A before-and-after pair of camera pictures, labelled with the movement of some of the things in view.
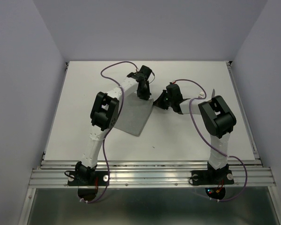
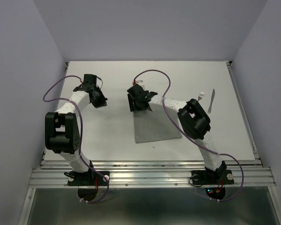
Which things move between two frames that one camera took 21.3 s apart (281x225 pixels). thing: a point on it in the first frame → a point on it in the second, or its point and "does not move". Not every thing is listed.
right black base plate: x=212 y=177 does not move
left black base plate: x=87 y=178 does not move
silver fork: x=201 y=95 does not move
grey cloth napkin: x=134 y=114 → x=161 y=123
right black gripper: x=159 y=102 → x=131 y=104
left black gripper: x=146 y=95 → x=102 y=102
